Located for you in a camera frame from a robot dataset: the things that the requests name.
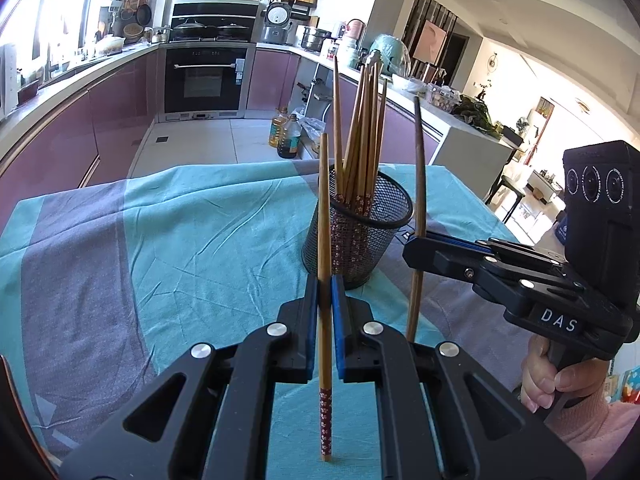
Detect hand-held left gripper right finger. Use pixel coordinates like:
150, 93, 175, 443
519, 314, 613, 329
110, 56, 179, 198
330, 275, 589, 480

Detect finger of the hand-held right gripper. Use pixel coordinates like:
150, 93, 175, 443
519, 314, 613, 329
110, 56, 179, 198
402, 235, 586, 311
425, 231, 569, 266

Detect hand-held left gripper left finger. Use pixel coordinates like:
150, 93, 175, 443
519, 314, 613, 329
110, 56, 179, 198
59, 275, 321, 480

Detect black mesh utensil holder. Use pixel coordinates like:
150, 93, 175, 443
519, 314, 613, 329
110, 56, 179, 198
301, 167, 415, 290

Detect wooden chopstick red patterned end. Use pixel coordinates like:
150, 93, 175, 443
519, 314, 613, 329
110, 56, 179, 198
406, 96, 427, 343
317, 132, 335, 462

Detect bunch of wooden chopsticks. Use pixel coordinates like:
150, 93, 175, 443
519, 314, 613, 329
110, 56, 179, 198
330, 56, 390, 271

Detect person's right forearm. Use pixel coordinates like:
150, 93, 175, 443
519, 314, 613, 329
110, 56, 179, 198
542, 385, 640, 480

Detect person's right hand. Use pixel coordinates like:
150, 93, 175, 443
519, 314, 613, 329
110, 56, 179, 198
520, 335, 609, 414

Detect black stool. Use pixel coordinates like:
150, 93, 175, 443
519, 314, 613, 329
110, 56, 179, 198
487, 175, 526, 224

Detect peninsula counter with pink cabinets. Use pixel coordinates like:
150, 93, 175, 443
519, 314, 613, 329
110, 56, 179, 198
247, 42, 526, 202

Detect leafy green vegetables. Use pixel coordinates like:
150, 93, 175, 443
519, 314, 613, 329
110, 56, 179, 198
452, 95, 504, 139

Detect clear plastic food box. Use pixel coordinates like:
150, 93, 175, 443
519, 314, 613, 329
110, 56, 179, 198
427, 85, 461, 111

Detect teal and grey tablecloth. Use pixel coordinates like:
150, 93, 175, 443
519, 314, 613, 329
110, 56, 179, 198
0, 160, 531, 480

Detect white bowl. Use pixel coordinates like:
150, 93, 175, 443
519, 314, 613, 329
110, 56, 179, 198
391, 74, 426, 94

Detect clear plastic bag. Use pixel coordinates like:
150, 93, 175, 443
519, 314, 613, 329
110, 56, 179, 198
299, 116, 329, 154

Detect dark liquid plastic bottle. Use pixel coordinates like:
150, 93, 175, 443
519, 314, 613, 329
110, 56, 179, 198
276, 115, 303, 160

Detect yellow cooking oil bottle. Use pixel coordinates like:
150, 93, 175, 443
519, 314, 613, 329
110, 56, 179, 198
270, 107, 291, 149

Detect under-counter water purifier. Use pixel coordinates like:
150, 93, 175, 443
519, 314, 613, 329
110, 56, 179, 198
300, 80, 334, 121

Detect mint green air fryer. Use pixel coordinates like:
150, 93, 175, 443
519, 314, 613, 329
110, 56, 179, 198
369, 34, 412, 75

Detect steel stock pot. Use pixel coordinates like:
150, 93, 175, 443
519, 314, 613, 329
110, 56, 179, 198
300, 26, 332, 54

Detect black integrated stove with oven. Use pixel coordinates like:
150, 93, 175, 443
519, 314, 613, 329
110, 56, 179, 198
159, 0, 265, 124

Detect silver rice cooker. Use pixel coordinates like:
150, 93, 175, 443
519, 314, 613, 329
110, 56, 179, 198
262, 2, 293, 45

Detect sink counter with pink cabinets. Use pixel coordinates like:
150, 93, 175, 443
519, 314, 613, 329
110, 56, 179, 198
0, 42, 161, 232

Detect black wok with lid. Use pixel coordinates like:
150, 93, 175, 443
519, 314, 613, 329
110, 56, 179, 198
172, 18, 206, 39

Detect white casserole pot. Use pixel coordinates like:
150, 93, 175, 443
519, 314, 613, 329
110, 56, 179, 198
94, 36, 126, 56

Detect kitchen window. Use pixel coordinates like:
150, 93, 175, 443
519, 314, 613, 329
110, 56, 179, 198
0, 0, 108, 67

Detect pink wall painting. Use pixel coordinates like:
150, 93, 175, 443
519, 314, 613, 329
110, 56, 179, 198
414, 21, 449, 64

